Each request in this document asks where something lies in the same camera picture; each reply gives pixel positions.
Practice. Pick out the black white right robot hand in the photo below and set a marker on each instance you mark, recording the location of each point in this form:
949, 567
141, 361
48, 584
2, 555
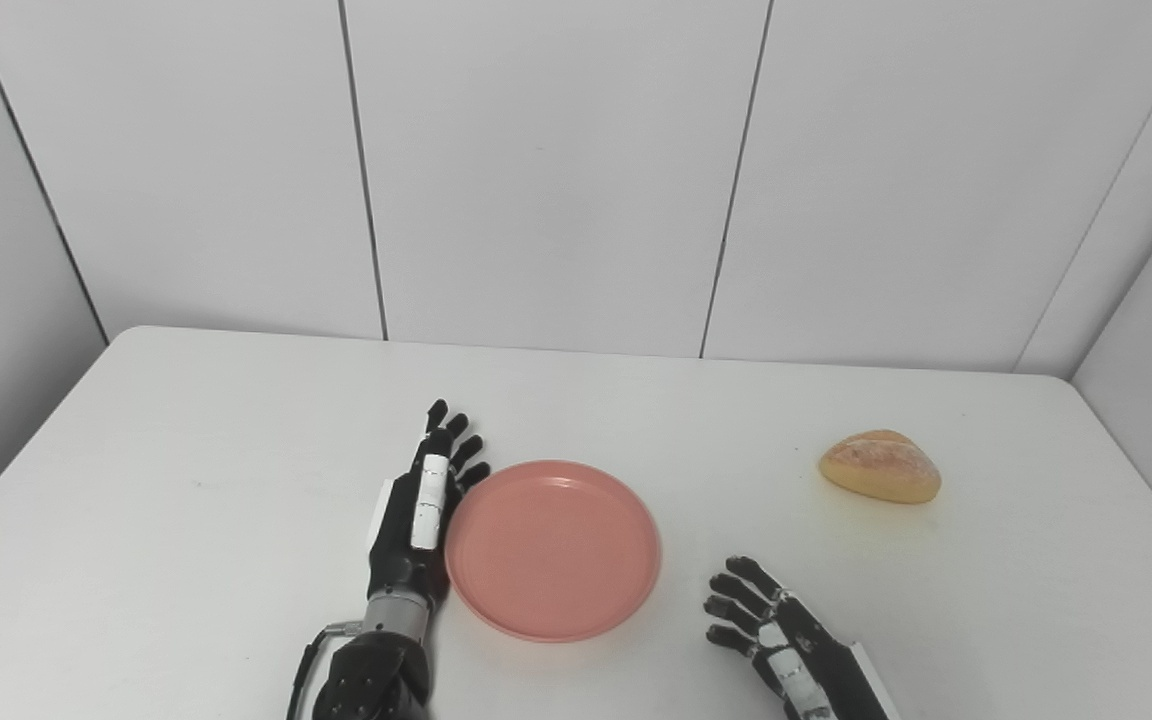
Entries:
796, 650

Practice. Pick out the golden crusty bread roll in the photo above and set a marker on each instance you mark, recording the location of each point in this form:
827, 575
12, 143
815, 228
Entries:
881, 468

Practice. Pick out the pink round plate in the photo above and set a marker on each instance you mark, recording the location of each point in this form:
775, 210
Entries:
553, 550

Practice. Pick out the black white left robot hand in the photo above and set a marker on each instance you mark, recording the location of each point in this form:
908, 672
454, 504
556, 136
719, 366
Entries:
406, 540

